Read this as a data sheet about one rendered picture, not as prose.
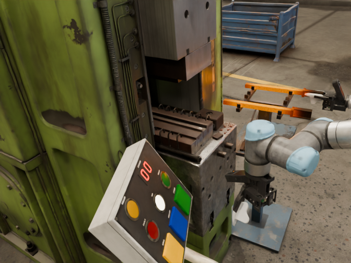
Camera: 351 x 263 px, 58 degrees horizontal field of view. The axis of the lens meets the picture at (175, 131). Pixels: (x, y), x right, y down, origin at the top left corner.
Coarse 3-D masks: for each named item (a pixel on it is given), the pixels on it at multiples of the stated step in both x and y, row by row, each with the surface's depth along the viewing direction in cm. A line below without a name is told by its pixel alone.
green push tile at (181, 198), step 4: (176, 188) 102; (180, 188) 102; (176, 192) 100; (180, 192) 101; (184, 192) 104; (176, 196) 98; (180, 196) 100; (184, 196) 102; (188, 196) 105; (176, 200) 97; (180, 200) 99; (184, 200) 101; (188, 200) 103; (180, 204) 98; (184, 204) 100; (188, 204) 102; (184, 208) 99; (188, 208) 101; (184, 212) 99; (188, 212) 100
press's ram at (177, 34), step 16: (144, 0) 105; (160, 0) 101; (176, 0) 100; (192, 0) 108; (208, 0) 117; (144, 16) 108; (160, 16) 104; (176, 16) 102; (192, 16) 110; (208, 16) 120; (144, 32) 111; (160, 32) 107; (176, 32) 104; (192, 32) 113; (208, 32) 123; (144, 48) 115; (160, 48) 110; (176, 48) 107; (192, 48) 115
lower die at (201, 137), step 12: (156, 108) 162; (156, 120) 151; (168, 120) 148; (192, 120) 148; (204, 120) 147; (156, 132) 144; (168, 132) 143; (180, 132) 140; (192, 132) 139; (204, 132) 141; (168, 144) 140; (180, 144) 136; (192, 144) 134
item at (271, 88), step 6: (246, 84) 184; (252, 84) 183; (258, 84) 182; (270, 90) 178; (276, 90) 176; (282, 90) 175; (288, 90) 173; (294, 90) 172; (300, 90) 171; (306, 90) 170; (312, 90) 169; (306, 96) 170
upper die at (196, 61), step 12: (204, 48) 123; (156, 60) 121; (168, 60) 118; (180, 60) 114; (192, 60) 117; (204, 60) 125; (156, 72) 124; (168, 72) 120; (180, 72) 117; (192, 72) 119
